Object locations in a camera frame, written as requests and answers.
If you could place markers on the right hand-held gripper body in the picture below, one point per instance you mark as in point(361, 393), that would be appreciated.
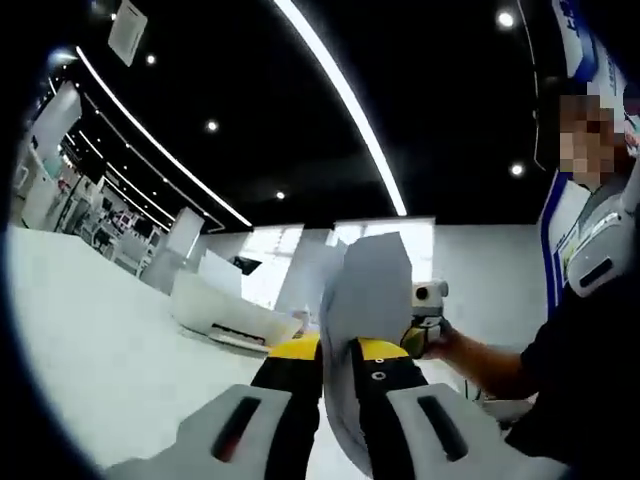
point(436, 301)

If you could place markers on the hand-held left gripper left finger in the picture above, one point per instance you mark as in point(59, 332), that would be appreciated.
point(195, 445)

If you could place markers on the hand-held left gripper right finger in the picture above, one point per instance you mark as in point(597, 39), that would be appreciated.
point(485, 450)

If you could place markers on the stack of white printing papers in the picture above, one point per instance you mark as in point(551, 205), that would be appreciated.
point(372, 290)

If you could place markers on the person's right hand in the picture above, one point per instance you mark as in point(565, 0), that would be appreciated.
point(450, 347)

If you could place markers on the white printer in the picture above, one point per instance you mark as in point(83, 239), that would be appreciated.
point(200, 305)

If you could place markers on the window with white blinds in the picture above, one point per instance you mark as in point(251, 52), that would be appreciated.
point(265, 260)

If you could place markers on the white chest-worn device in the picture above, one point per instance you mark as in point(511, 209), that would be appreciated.
point(600, 240)

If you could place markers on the long ceiling light strip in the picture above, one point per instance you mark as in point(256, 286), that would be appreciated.
point(350, 100)

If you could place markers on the ceiling air conditioner vent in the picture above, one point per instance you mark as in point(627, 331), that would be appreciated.
point(127, 27)

